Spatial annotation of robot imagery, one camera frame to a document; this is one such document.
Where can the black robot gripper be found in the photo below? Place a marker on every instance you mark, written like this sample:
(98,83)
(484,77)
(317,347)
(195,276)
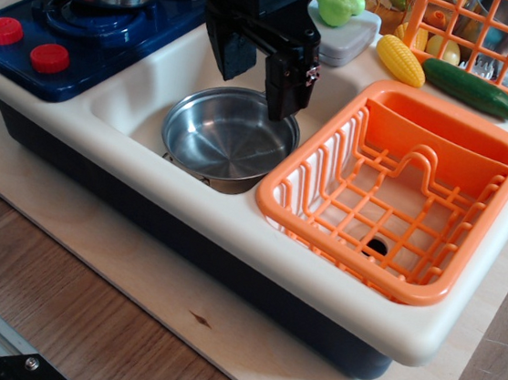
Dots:
(236,27)

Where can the small steel pan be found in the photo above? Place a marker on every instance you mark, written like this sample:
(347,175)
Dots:
(224,138)

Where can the cream toy sink unit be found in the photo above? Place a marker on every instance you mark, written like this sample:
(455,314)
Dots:
(109,139)

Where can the orange plastic drying rack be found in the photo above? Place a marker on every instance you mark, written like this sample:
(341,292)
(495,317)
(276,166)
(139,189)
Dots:
(397,189)

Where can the grey toy faucet base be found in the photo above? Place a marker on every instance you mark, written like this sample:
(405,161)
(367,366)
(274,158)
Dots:
(340,45)

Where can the green toy broccoli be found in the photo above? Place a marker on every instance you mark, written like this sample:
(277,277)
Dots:
(336,13)

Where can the yellow toy corn cob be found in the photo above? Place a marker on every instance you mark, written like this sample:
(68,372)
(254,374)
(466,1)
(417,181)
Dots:
(400,61)

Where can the yellow toy lemon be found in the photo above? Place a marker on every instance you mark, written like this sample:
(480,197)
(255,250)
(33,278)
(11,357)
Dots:
(443,49)

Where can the green toy cucumber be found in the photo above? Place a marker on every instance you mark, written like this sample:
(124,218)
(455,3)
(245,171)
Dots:
(471,90)

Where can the red stove knob right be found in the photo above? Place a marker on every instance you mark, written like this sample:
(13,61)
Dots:
(49,58)

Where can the red stove knob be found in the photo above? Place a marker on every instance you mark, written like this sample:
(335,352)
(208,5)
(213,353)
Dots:
(49,58)
(11,31)

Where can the dark blue toy stove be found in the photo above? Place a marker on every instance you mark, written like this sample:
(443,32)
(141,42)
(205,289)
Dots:
(101,41)

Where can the orange plastic grid basket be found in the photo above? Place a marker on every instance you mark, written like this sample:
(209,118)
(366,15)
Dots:
(491,38)

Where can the red stove knob left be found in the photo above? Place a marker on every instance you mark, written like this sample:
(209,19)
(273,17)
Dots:
(11,31)

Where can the light wooden base board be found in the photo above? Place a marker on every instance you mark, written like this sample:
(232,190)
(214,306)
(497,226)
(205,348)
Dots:
(102,300)

